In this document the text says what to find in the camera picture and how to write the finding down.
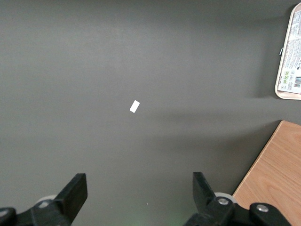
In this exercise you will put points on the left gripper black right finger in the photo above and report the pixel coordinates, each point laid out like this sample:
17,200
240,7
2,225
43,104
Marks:
207,207

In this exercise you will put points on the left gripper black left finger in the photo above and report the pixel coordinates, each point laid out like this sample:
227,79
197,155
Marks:
68,200

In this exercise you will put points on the beige plastic tray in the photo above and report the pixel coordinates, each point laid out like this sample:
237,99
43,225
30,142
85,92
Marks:
279,93

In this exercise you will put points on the wooden two-drawer cabinet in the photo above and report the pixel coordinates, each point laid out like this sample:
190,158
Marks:
275,169

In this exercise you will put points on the small white tape piece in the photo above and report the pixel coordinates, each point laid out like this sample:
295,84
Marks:
134,106

